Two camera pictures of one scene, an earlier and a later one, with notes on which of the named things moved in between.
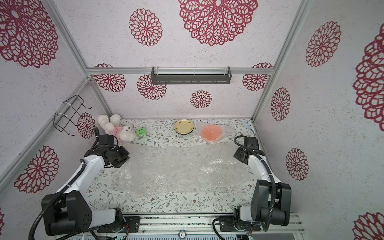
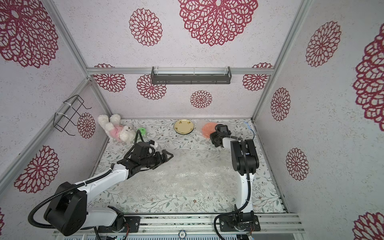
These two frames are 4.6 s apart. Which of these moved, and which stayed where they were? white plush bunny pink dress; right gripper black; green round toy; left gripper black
Moved: right gripper black; left gripper black
Stayed: green round toy; white plush bunny pink dress
